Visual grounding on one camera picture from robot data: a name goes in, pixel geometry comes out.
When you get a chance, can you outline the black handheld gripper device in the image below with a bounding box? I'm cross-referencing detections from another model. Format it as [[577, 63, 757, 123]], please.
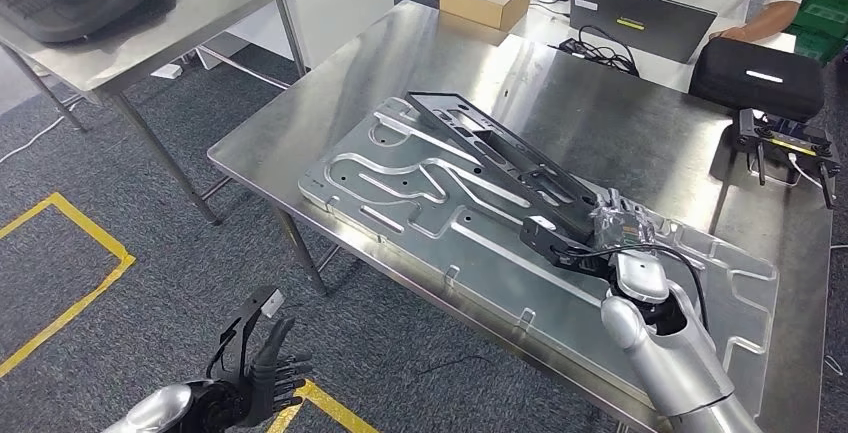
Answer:
[[731, 108, 843, 211]]

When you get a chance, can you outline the grey laptop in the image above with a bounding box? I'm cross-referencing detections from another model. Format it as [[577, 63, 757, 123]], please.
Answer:
[[569, 0, 719, 65]]

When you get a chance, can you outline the white desk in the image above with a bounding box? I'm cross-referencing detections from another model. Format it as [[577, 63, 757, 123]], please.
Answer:
[[510, 0, 800, 93]]

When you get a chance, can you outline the black plastic plate bracket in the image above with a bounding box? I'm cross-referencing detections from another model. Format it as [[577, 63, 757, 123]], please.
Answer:
[[405, 90, 601, 246]]

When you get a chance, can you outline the green plastic crate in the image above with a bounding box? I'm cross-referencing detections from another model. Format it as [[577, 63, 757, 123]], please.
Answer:
[[791, 0, 848, 66]]

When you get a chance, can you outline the black zip case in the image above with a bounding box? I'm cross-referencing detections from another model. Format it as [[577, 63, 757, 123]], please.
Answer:
[[688, 37, 826, 123]]

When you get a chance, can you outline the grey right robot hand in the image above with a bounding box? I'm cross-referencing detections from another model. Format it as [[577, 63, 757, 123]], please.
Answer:
[[589, 188, 664, 254]]

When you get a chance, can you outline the white floor cable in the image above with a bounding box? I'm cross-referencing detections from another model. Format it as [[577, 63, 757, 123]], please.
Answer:
[[0, 98, 86, 166]]

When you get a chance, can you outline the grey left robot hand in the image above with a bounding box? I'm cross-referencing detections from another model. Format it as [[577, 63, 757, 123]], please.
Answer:
[[241, 317, 313, 428]]

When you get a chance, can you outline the stamped sheet metal panel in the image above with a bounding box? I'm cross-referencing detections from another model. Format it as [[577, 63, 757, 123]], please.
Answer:
[[298, 97, 780, 418]]

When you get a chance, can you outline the black cable bundle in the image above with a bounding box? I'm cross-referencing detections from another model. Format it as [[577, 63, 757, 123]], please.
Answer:
[[557, 24, 641, 78]]

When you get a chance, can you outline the steel workbench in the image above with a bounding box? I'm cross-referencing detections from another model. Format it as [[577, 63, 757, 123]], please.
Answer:
[[207, 0, 835, 433]]

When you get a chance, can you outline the thin black floor cable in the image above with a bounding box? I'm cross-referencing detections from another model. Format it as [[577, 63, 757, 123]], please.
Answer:
[[417, 353, 495, 376]]

